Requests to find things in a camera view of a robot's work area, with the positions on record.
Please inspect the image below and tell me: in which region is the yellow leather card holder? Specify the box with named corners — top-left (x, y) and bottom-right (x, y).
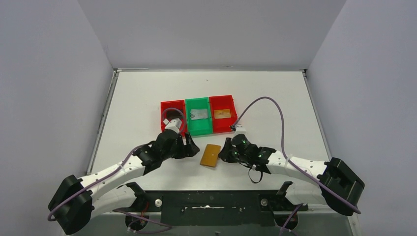
top-left (200, 144), bottom-right (221, 168)

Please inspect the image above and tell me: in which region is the green plastic bin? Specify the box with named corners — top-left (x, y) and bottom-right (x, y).
top-left (185, 97), bottom-right (213, 136)

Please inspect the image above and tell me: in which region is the red bin with gold card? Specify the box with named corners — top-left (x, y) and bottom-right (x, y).
top-left (209, 95), bottom-right (238, 133)

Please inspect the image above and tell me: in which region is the red bin with black card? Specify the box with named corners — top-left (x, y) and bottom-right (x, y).
top-left (160, 100), bottom-right (187, 136)

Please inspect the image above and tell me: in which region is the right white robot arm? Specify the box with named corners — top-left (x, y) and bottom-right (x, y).
top-left (218, 134), bottom-right (365, 216)

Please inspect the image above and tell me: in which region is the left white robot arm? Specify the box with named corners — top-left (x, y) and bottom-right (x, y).
top-left (47, 129), bottom-right (200, 235)

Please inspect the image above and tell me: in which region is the silver card in bin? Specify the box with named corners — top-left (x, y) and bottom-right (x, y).
top-left (190, 109), bottom-right (208, 120)

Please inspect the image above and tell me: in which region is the black card in bin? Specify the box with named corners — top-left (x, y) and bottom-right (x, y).
top-left (166, 110), bottom-right (183, 120)

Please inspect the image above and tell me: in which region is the gold card in bin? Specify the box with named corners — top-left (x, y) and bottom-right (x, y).
top-left (214, 109), bottom-right (232, 119)

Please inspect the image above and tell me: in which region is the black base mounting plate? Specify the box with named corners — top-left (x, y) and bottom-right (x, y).
top-left (125, 190), bottom-right (296, 227)

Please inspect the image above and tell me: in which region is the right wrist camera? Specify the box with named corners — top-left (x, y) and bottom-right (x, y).
top-left (231, 124), bottom-right (246, 135)

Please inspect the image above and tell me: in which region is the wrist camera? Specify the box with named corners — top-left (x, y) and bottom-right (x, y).
top-left (163, 118), bottom-right (183, 134)
top-left (231, 124), bottom-right (246, 135)

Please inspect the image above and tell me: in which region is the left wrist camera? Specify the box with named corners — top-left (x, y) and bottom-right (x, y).
top-left (163, 118), bottom-right (183, 134)

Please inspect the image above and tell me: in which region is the aluminium frame rail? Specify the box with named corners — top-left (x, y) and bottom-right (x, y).
top-left (66, 191), bottom-right (359, 216)

